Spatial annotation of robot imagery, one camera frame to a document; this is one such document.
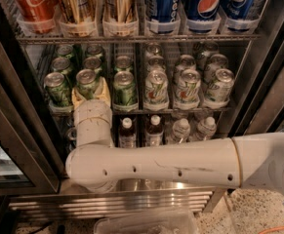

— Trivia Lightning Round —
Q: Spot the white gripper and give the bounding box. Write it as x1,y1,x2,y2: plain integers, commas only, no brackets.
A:
71,77,112,137

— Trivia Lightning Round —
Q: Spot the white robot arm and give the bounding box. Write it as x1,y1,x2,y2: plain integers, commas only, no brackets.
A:
65,99,284,196

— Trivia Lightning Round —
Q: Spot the green can middle second row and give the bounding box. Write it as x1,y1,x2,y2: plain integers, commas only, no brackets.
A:
83,57,102,75

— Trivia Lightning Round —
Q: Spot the green can second row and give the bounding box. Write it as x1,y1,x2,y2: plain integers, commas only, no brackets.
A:
83,57,102,75
114,56,134,73
51,57,76,84

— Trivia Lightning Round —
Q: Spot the green can left second row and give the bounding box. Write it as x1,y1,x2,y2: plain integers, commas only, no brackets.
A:
51,57,76,84

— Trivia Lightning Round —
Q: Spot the silver blue can front left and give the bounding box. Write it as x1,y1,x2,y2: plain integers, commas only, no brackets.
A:
66,128,77,147

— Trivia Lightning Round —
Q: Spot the green can middle back row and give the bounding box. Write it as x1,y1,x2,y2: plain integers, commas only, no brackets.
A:
85,44,105,60

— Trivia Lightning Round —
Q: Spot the green can right second row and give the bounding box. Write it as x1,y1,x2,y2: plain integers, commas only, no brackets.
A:
114,56,134,73

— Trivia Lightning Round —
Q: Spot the green can left back row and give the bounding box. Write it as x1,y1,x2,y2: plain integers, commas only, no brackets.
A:
56,45,77,61

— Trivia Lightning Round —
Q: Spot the white diet can front left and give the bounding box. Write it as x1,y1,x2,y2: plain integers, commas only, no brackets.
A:
144,69,168,104

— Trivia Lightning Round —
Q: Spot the white diet can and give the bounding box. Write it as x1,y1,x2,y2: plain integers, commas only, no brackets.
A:
205,68,234,102
144,43,163,59
173,55,196,79
144,69,168,104
192,41,219,66
203,54,228,84
146,56,166,72
175,68,201,103

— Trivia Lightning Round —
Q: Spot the white diet can back left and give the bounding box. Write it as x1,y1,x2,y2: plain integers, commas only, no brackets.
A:
144,43,163,59

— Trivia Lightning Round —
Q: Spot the fridge glass door left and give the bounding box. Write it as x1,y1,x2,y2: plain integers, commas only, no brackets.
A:
0,13,61,197

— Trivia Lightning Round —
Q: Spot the gold can left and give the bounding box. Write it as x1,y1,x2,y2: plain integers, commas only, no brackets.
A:
59,0,95,37

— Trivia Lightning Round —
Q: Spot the gold can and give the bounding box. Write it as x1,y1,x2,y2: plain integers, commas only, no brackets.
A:
59,0,95,37
103,0,137,36

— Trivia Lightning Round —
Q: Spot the stainless steel fridge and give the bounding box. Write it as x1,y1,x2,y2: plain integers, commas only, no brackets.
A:
0,0,284,221

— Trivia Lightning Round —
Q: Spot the white diet can front middle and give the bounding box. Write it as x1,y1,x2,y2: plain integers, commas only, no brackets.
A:
175,68,201,103

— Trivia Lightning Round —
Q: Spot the gold can right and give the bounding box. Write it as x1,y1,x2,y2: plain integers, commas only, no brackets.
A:
103,0,137,36

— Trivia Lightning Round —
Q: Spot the red Coca-Cola can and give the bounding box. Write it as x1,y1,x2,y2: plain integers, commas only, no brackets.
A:
15,0,55,34

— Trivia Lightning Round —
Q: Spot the blue Pepsi can left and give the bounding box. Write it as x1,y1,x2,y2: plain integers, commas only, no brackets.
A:
145,0,180,34

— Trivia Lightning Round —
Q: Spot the blue pepsi can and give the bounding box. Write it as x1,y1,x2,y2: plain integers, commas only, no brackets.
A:
225,0,259,20
145,0,180,34
186,0,220,33

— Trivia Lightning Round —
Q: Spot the white diet can back right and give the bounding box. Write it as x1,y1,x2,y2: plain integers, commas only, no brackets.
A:
192,41,219,66

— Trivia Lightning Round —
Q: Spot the white diet can front right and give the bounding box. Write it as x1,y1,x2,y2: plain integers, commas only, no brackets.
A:
205,68,234,102

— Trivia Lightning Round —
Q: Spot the blue Pepsi can middle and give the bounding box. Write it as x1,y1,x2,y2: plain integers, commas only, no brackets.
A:
186,0,220,33

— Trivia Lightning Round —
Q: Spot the blue Pepsi can right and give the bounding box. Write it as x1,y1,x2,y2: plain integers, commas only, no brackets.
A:
225,0,259,20

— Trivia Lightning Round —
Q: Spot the dark tea bottle left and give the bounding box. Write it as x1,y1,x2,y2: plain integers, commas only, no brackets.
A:
119,117,137,148

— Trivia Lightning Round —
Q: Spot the dark tea bottle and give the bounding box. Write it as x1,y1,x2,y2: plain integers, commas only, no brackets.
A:
119,117,137,148
145,115,164,146

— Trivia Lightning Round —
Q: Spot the dark tea bottle right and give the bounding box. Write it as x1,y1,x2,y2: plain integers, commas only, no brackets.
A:
145,115,164,146

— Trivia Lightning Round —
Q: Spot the clear water bottle left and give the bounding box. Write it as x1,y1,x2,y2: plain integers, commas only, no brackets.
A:
167,118,190,144

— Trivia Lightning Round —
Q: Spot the clear water bottle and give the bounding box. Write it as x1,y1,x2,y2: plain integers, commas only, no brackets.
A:
192,117,217,141
167,118,190,144

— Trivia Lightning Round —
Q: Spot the clear water bottle right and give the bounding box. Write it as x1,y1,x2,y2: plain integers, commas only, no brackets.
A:
192,117,217,141

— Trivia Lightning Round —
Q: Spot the clear plastic bin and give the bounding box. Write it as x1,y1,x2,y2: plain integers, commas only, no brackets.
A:
94,209,200,234

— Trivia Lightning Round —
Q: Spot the middle wire shelf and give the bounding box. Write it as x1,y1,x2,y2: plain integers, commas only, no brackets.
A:
51,106,230,117

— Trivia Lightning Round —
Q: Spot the wire shelf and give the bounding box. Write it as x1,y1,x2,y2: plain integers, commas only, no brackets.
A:
51,106,230,117
17,34,261,45

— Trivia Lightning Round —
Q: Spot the top wire shelf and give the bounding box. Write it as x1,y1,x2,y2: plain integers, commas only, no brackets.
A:
17,34,261,45

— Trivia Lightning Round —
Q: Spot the orange cable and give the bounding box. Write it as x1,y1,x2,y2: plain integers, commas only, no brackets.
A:
258,205,284,234

